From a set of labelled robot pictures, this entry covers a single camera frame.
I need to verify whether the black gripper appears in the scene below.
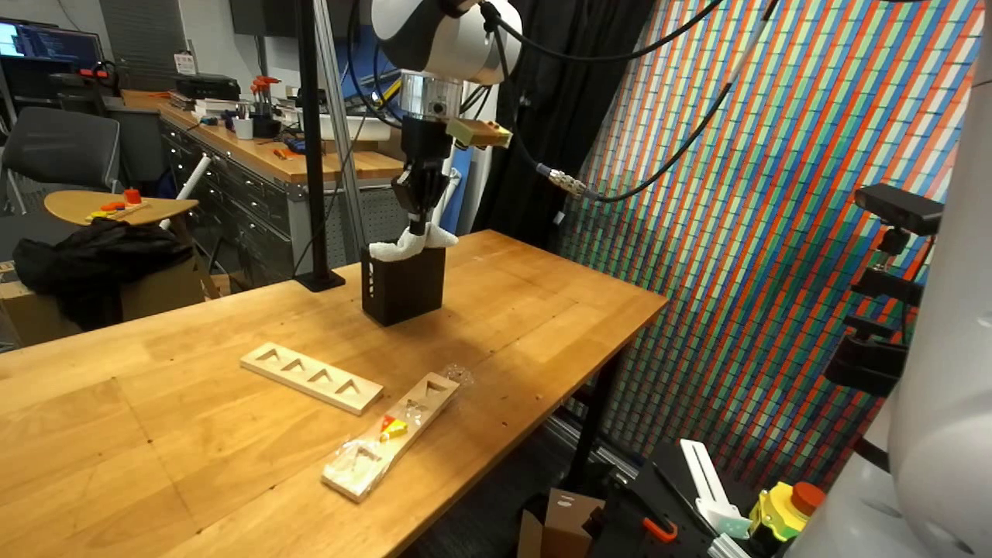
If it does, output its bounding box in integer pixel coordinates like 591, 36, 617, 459
393, 119, 451, 235

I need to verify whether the white towel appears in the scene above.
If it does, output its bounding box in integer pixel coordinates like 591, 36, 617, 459
368, 228, 456, 263

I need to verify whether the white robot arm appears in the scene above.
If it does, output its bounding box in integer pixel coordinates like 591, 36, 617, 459
372, 0, 992, 558

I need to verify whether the black mesh basket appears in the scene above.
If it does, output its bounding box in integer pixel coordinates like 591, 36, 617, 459
360, 247, 447, 327

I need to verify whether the black vertical pole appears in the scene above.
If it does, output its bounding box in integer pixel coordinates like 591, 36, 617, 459
298, 0, 341, 292

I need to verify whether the wooden workbench with drawers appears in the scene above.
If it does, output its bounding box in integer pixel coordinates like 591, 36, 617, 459
122, 90, 406, 284

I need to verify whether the wooden triangle-slot board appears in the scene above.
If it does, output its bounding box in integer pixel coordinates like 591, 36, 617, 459
241, 342, 382, 415

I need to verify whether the wooden shape puzzle board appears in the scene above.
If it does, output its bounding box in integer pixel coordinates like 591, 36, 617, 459
323, 373, 459, 501

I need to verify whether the black cloth pile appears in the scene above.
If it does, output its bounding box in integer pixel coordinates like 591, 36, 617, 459
13, 216, 193, 333

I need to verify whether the cardboard box under table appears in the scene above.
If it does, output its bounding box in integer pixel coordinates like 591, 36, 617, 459
515, 487, 603, 558

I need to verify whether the grey office chair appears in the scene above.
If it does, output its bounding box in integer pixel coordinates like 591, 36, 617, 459
2, 105, 120, 214

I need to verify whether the computer monitor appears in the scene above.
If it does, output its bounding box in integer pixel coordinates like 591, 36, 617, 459
0, 21, 101, 68

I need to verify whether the yellow red emergency stop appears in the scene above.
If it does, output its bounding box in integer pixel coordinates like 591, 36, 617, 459
751, 481, 823, 546

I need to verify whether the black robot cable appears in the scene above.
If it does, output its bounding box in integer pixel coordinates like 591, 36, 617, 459
344, 0, 785, 205

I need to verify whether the orange handled clamp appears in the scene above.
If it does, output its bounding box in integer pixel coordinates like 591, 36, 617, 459
607, 476, 682, 548

